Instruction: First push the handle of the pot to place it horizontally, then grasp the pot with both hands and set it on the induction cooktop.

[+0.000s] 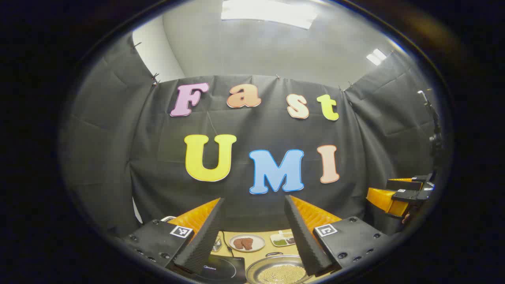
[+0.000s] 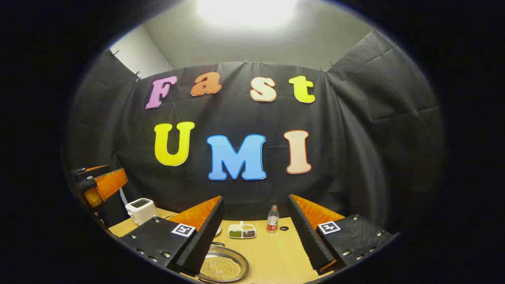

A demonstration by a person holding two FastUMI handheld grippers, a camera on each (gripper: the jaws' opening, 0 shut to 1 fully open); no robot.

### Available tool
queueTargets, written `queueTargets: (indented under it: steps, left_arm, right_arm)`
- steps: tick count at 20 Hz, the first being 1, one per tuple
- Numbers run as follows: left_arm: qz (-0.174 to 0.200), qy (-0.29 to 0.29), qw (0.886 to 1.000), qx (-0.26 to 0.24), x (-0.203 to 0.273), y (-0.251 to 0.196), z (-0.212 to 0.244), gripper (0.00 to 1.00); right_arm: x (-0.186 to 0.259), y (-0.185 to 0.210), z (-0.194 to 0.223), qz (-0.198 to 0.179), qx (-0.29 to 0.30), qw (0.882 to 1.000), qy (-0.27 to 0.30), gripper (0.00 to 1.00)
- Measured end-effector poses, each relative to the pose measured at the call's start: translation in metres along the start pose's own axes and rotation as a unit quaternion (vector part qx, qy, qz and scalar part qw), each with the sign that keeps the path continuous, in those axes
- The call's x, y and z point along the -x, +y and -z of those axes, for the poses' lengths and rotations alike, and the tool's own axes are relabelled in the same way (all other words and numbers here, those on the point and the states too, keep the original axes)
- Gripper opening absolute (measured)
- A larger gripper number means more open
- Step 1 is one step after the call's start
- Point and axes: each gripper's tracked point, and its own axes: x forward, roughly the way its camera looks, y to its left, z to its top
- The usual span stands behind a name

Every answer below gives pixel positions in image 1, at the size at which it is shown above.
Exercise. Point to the pile of green beans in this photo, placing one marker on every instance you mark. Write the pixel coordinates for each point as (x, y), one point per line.
(279, 243)

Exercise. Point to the red meat piece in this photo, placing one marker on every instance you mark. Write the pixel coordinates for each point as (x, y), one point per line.
(237, 243)
(247, 243)

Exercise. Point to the dark metal stand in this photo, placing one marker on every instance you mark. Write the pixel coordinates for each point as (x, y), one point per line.
(434, 126)

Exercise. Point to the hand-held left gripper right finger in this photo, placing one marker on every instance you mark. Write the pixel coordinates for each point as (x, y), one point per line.
(303, 240)

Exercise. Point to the round white plate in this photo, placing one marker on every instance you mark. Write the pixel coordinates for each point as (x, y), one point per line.
(258, 241)

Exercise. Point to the black backdrop cloth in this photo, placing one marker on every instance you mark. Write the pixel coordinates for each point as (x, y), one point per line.
(244, 126)

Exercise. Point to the stainless steel pot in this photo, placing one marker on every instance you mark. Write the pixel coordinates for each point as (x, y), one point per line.
(254, 270)

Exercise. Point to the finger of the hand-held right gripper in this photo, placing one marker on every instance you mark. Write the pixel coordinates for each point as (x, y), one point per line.
(404, 185)
(388, 201)

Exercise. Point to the black induction cooktop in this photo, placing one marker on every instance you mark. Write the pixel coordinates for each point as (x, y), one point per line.
(225, 270)

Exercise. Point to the ceiling light panel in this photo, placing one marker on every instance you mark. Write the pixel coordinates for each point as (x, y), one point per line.
(268, 12)
(376, 56)

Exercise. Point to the white divided dish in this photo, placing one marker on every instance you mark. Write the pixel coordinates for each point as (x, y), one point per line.
(276, 236)

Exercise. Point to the pile of soybeans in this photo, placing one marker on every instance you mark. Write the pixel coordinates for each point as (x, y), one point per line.
(282, 274)

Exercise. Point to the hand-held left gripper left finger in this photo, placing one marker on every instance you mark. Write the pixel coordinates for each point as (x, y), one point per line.
(205, 240)

